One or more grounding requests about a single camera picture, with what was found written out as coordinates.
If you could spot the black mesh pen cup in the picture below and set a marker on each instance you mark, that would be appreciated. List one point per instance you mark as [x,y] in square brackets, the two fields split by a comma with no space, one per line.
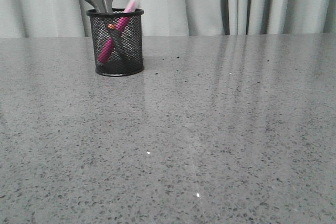
[131,39]

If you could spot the grey curtain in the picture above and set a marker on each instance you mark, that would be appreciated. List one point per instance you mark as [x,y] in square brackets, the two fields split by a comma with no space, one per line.
[67,18]

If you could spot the pink pen with clear cap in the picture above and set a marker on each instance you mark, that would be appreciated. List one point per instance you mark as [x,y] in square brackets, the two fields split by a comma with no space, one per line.
[114,42]

